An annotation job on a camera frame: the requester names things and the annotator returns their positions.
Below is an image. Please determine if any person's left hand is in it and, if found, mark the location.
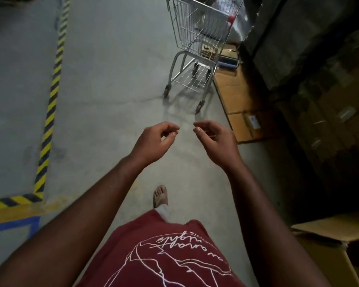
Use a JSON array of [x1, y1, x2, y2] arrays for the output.
[[129, 122, 180, 168]]

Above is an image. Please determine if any person's right hand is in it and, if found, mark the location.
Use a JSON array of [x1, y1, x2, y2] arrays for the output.
[[193, 120, 243, 171]]

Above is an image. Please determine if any person's left forearm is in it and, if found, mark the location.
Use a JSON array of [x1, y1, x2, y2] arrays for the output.
[[0, 157, 144, 287]]

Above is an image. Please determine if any person's right forearm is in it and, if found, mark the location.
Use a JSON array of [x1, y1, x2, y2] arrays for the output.
[[226, 163, 332, 287]]

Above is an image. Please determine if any flattened cardboard sheet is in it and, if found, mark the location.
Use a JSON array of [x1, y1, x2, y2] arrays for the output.
[[212, 44, 277, 144]]

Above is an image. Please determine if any person's foot in sandal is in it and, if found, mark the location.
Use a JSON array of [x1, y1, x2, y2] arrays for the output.
[[153, 185, 169, 208]]

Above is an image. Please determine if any grey trouser leg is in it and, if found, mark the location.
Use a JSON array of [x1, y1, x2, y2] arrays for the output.
[[155, 204, 172, 223]]

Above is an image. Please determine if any small cardboard box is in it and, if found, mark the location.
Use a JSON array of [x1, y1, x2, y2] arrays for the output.
[[200, 42, 219, 61]]

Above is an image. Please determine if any dark red printed shirt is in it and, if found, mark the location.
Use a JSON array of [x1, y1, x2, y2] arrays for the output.
[[76, 210, 246, 287]]

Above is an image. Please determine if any white plastic bag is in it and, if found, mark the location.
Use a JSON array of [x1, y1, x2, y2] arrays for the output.
[[213, 0, 253, 43]]

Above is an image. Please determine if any yellow black hazard floor tape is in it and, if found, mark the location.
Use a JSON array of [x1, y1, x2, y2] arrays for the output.
[[0, 0, 71, 211]]

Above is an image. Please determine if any plastic-wrapped stack of cardboard boxes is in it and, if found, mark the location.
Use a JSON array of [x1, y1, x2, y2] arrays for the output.
[[241, 0, 359, 212]]

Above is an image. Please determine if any open brown cardboard box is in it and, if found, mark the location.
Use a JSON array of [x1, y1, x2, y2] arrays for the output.
[[291, 210, 359, 287]]

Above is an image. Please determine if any metal wire shopping cart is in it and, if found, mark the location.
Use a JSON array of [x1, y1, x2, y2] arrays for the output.
[[163, 0, 246, 115]]

